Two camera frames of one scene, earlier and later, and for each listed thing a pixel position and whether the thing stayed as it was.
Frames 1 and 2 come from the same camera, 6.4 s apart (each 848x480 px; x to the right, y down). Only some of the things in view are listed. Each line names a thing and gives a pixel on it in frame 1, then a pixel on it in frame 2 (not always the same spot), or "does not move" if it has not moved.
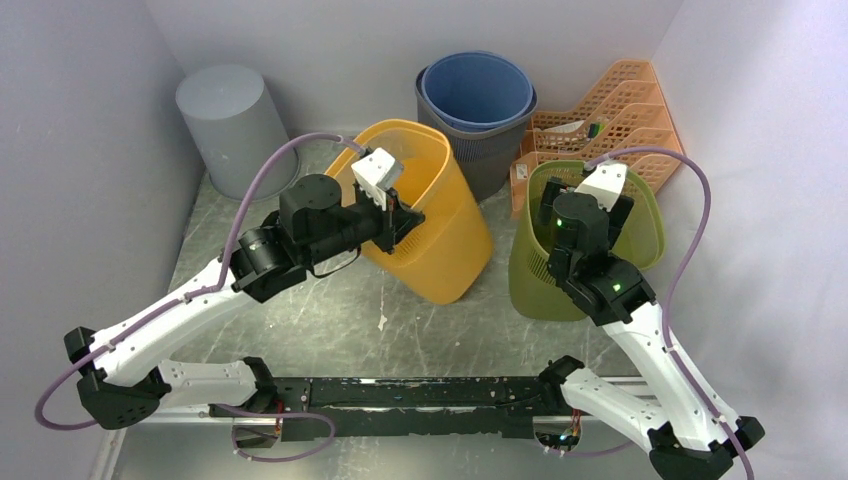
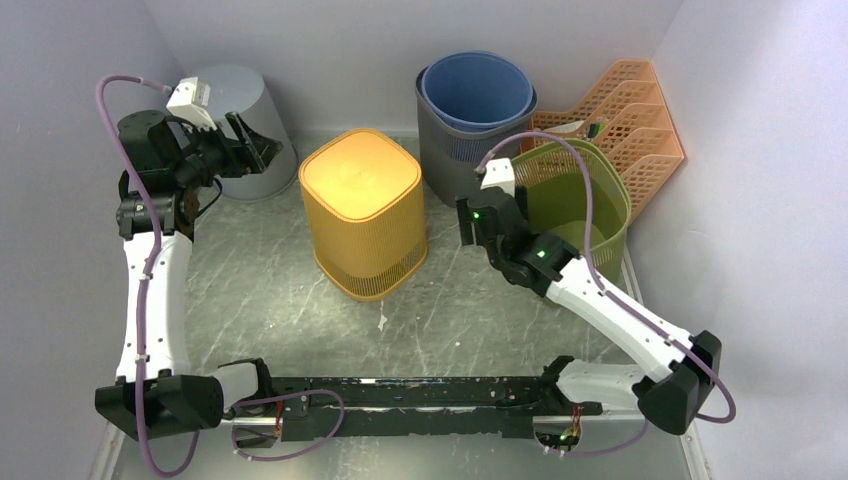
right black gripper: x=556 y=186 -> x=466 y=222
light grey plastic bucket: x=237 y=131 does not move
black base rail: x=364 y=408 does not move
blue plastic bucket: x=477 y=91 does not move
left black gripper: x=396 y=222 -> x=237 y=164
